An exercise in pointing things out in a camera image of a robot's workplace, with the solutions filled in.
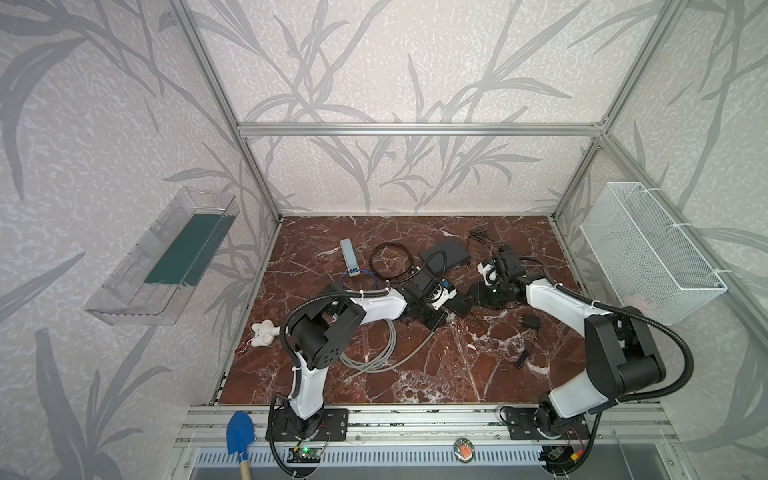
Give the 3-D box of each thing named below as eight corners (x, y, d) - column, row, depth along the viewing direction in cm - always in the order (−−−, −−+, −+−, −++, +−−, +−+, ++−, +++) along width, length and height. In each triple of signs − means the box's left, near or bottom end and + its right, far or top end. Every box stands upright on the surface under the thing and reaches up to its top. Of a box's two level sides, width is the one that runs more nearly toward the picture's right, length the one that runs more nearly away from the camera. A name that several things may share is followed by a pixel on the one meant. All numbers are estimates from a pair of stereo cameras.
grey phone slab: (350, 279, 104) (347, 270, 100) (340, 249, 113) (338, 239, 108) (362, 275, 105) (360, 266, 101) (352, 246, 114) (350, 236, 110)
